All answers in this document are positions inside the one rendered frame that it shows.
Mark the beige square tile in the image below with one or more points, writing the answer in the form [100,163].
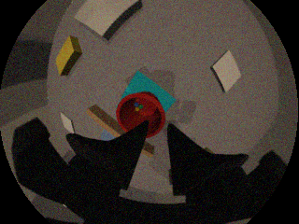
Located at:
[68,123]

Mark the dark red cup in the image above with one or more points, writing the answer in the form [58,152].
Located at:
[152,110]

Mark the yellow rectangular block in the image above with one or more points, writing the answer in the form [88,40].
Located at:
[68,55]

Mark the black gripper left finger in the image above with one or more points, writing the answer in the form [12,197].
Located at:
[120,155]

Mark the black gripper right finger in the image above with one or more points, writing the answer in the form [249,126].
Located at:
[191,165]

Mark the long brown wooden block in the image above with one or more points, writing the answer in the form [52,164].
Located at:
[111,125]

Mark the beige flat rectangular block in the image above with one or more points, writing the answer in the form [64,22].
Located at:
[225,70]
[107,16]

